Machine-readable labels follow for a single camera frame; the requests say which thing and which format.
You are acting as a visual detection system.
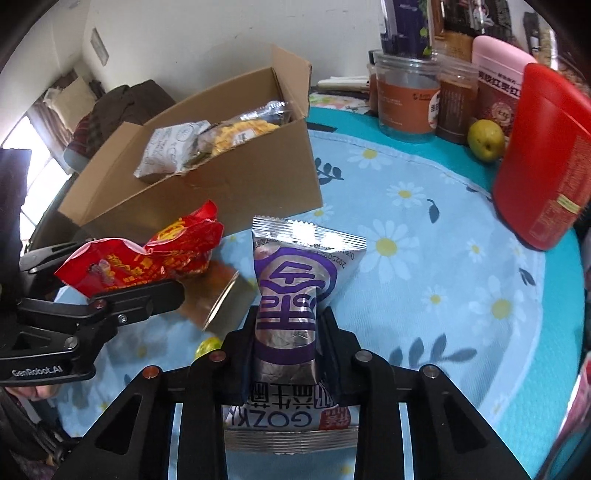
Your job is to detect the clear silver snack packet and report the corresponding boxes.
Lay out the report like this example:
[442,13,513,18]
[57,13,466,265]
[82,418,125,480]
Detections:
[240,100,294,124]

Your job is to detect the purple silver snack packet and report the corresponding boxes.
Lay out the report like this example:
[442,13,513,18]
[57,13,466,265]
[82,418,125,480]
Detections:
[222,215,368,455]

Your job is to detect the clear jar dark contents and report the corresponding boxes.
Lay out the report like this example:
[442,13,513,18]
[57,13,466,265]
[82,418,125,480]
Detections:
[436,55,478,145]

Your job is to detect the clear jar brown contents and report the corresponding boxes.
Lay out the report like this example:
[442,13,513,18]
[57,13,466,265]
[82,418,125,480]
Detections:
[374,51,441,141]

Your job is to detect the cardboard box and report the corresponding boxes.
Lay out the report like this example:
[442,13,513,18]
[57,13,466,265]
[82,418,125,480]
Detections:
[58,45,324,229]

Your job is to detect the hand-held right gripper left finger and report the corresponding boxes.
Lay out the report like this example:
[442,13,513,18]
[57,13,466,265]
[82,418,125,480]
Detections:
[58,307,258,480]

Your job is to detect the white paper stack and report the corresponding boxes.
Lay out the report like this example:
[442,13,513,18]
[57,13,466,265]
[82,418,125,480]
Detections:
[316,76,370,90]

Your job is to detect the yellow cookie packet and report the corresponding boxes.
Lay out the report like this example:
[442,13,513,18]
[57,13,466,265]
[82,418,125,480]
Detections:
[196,115,282,160]

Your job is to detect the red white packet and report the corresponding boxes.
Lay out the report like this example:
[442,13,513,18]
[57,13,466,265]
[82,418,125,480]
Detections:
[538,351,591,480]

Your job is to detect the clear jar with seeds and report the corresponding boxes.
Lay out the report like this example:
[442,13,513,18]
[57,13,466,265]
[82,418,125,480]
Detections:
[524,11,561,70]

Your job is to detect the dark patterned box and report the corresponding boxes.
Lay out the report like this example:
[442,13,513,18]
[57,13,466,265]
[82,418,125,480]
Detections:
[489,0,522,47]

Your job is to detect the grey wall panel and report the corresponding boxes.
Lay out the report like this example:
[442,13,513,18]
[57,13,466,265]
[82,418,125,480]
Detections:
[90,28,110,65]

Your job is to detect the blue floral mat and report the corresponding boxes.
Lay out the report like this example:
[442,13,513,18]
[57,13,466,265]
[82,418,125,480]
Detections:
[53,128,548,480]

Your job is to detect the red canister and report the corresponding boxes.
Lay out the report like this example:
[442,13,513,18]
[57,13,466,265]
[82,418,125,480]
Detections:
[492,62,591,252]

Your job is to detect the gold foil box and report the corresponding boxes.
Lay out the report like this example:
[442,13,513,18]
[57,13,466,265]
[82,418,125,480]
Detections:
[178,261,259,333]

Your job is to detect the purple box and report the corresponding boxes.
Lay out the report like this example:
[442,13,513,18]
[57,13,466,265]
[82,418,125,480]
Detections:
[379,0,435,58]

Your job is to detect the red snack packet yellow print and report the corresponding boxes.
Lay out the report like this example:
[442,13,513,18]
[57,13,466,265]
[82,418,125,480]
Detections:
[143,199,225,282]

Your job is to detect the pink lidded canister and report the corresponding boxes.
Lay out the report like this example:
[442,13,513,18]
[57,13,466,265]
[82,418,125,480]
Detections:
[471,36,539,139]

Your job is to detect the white snack packet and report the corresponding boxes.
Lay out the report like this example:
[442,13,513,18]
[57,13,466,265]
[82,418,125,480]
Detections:
[134,119,211,181]

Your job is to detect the cream cushion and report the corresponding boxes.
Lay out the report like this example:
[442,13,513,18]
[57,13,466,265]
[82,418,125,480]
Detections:
[44,76,100,130]

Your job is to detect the small yellow green fruit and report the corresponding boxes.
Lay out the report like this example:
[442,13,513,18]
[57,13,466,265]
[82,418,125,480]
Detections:
[194,337,223,363]

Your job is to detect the brown jacket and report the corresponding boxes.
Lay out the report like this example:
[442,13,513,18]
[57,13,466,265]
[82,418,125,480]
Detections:
[90,79,178,127]

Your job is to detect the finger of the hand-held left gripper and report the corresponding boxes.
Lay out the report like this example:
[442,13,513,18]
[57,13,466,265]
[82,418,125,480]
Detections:
[17,278,186,344]
[18,239,95,276]

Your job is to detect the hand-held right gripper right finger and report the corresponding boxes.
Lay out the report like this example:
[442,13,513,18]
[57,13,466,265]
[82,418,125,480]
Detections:
[316,307,529,480]

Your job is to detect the red striped cloth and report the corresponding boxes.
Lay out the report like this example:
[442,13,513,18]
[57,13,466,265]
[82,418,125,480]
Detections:
[69,115,100,153]

